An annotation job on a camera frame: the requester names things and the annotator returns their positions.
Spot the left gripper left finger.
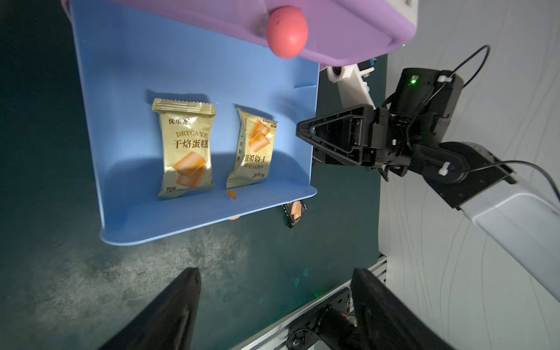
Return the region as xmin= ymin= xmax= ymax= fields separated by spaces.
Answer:
xmin=101 ymin=268 xmax=201 ymax=349

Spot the blue drawer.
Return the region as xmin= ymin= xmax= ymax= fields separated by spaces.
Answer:
xmin=67 ymin=1 xmax=319 ymax=246

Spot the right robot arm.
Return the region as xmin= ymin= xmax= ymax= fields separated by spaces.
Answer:
xmin=296 ymin=68 xmax=559 ymax=297

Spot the black cookie packet two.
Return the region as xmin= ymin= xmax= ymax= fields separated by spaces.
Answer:
xmin=281 ymin=200 xmax=307 ymax=228

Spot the gold cookie packet two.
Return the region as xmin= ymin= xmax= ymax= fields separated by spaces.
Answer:
xmin=226 ymin=108 xmax=278 ymax=189

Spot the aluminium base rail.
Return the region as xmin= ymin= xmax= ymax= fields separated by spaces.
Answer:
xmin=229 ymin=255 xmax=388 ymax=350

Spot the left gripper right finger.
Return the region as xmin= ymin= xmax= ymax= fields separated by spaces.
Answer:
xmin=351 ymin=268 xmax=452 ymax=349

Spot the gold cookie packet one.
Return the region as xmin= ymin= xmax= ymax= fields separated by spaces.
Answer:
xmin=153 ymin=99 xmax=217 ymax=199

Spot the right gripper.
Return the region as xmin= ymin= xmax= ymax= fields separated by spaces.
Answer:
xmin=296 ymin=104 xmax=413 ymax=175

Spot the purple drawer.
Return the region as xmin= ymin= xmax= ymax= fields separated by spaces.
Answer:
xmin=61 ymin=1 xmax=419 ymax=67

